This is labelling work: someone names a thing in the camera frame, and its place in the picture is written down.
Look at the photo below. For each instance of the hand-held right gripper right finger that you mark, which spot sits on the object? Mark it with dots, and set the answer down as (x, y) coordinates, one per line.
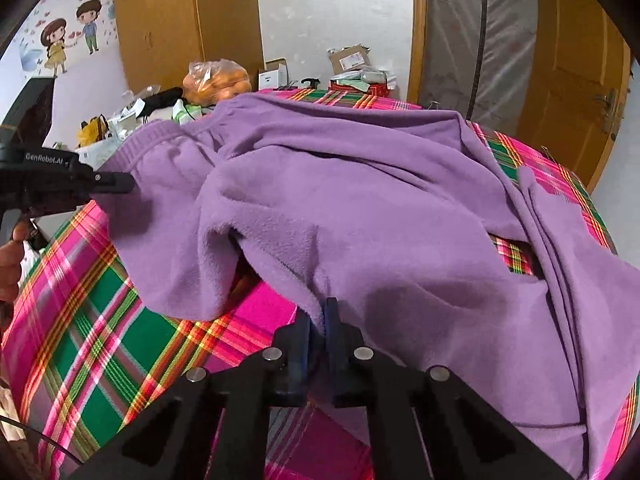
(334, 355)

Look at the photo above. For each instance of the brown cardboard box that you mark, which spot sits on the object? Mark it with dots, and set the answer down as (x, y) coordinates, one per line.
(350, 57)

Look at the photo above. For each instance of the red patterned box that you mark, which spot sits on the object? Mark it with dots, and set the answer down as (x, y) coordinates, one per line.
(371, 90)

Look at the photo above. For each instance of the wooden wardrobe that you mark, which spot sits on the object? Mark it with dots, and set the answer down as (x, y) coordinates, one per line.
(165, 35)

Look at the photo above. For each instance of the cartoon wall sticker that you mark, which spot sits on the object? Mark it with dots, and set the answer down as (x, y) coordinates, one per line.
(55, 40)

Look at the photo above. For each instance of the white cardboard box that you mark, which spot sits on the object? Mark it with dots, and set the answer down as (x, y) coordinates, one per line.
(272, 77)

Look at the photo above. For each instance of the person's left hand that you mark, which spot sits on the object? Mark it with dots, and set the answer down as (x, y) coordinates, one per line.
(9, 270)

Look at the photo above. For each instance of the plastic bag of oranges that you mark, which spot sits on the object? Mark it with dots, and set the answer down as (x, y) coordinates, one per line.
(220, 82)

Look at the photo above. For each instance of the purple fleece garment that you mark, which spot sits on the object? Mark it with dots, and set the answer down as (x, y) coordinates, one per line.
(350, 210)

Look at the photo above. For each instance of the yellow bag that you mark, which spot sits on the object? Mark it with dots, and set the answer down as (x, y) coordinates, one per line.
(92, 132)

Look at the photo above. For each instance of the wooden door frame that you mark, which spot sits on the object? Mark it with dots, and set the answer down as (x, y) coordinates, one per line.
(419, 35)

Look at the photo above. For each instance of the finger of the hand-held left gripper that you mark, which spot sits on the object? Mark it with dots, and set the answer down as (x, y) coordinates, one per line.
(112, 183)

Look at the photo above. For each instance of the pink green plaid bed sheet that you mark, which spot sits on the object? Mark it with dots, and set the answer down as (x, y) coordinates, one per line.
(100, 320)

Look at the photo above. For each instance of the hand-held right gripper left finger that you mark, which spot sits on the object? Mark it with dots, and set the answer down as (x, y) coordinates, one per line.
(303, 355)

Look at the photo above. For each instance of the black cloth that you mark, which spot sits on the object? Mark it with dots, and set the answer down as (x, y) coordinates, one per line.
(162, 100)

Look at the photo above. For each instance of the wooden door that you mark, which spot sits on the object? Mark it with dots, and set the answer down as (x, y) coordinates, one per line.
(565, 60)

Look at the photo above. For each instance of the pile of white packets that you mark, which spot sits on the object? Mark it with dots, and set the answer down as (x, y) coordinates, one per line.
(125, 117)

